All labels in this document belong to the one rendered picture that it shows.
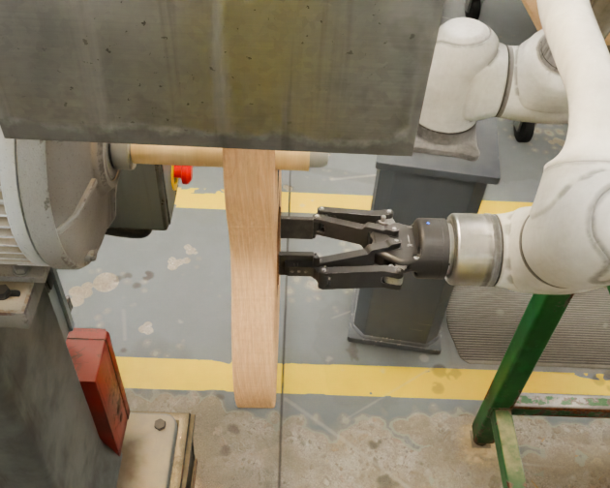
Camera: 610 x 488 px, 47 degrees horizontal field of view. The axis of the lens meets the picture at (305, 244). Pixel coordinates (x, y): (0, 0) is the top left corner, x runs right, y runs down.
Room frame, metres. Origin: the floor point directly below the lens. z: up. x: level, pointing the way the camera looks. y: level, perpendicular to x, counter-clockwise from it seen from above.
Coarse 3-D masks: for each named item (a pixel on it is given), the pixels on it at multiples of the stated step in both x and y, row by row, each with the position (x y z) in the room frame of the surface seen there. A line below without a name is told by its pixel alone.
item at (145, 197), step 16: (128, 176) 0.74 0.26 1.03; (144, 176) 0.74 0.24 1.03; (160, 176) 0.74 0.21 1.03; (128, 192) 0.74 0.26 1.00; (144, 192) 0.74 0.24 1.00; (160, 192) 0.74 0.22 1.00; (176, 192) 0.82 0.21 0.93; (128, 208) 0.74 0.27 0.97; (144, 208) 0.74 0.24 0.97; (160, 208) 0.74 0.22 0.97; (112, 224) 0.73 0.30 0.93; (128, 224) 0.73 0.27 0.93; (144, 224) 0.74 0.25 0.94; (160, 224) 0.74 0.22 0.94
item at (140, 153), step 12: (132, 144) 0.54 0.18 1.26; (144, 144) 0.54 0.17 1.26; (132, 156) 0.53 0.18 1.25; (144, 156) 0.53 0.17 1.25; (156, 156) 0.53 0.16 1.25; (168, 156) 0.54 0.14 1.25; (180, 156) 0.54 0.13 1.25; (192, 156) 0.54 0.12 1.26; (204, 156) 0.54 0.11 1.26; (216, 156) 0.54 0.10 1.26; (276, 156) 0.54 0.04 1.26; (288, 156) 0.54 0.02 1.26; (300, 156) 0.54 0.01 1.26; (276, 168) 0.54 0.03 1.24; (288, 168) 0.54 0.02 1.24; (300, 168) 0.54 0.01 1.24
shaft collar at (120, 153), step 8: (112, 144) 0.53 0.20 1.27; (120, 144) 0.53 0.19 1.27; (128, 144) 0.53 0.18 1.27; (112, 152) 0.53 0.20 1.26; (120, 152) 0.53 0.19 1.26; (128, 152) 0.53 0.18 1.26; (112, 160) 0.53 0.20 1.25; (120, 160) 0.53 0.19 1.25; (128, 160) 0.53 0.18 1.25; (120, 168) 0.53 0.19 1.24; (128, 168) 0.53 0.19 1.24
